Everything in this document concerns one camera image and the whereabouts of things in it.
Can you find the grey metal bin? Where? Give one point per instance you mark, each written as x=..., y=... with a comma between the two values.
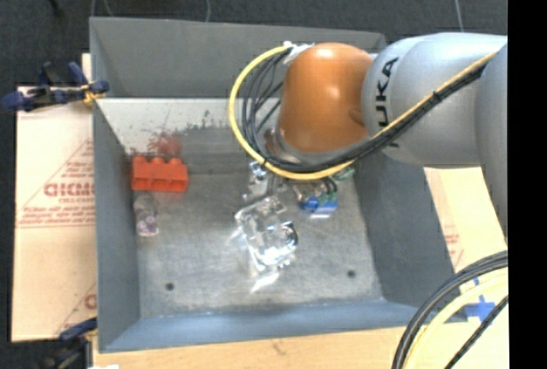
x=201, y=256

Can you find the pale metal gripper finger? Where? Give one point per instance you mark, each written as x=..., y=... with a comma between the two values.
x=275, y=190
x=257, y=175

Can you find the brown cardboard board, red print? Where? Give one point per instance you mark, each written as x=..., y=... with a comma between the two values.
x=51, y=230

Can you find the small clear glass, purple print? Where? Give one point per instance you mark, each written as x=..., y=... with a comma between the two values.
x=146, y=215

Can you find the orange-red toy building brick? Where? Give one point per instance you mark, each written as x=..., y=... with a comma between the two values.
x=159, y=176

